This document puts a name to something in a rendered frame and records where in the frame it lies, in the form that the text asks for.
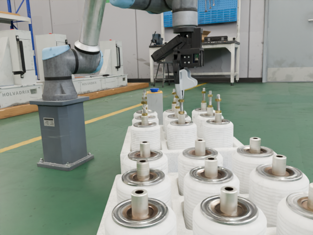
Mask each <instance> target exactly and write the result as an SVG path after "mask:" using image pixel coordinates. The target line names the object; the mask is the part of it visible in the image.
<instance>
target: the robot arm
mask: <svg viewBox="0 0 313 235"><path fill-rule="evenodd" d="M109 2H110V4H111V5H113V6H115V7H119V8H124V9H126V8H129V9H136V10H143V11H147V12H148V13H149V14H161V13H163V12H168V11H172V27H173V28H174V29H173V33H174V34H180V35H177V36H176V37H174V38H173V39H172V40H170V41H169V42H168V43H166V44H165V45H164V46H162V47H161V48H160V49H158V50H156V51H155V52H154V53H153V54H152V55H151V58H152V59H153V61H154V62H161V61H162V60H164V59H165V58H166V57H167V56H168V55H170V54H171V53H172V52H173V75H174V83H175V87H176V92H177V95H178V97H179V98H180V99H182V98H184V90H186V89H190V88H193V87H195V86H197V80H196V79H194V78H192V77H191V72H190V70H189V69H185V67H187V68H198V67H202V66H204V49H203V48H202V34H203V29H202V28H196V27H197V0H109ZM105 4H106V0H85V2H84V9H83V15H82V23H81V29H80V35H79V40H78V41H76V42H75V46H74V48H70V47H69V45H63V46H56V47H49V48H44V49H43V50H42V62H43V71H44V79H45V84H44V89H43V94H42V100H44V101H61V100H70V99H75V98H78V95H77V92H76V90H75V87H74V84H73V82H72V74H91V73H96V72H98V71H99V70H100V69H101V67H102V65H103V54H102V51H101V50H100V49H101V48H100V47H99V45H98V41H99V36H100V31H101V26H102V20H103V14H104V9H105ZM187 35H188V36H187Z"/></svg>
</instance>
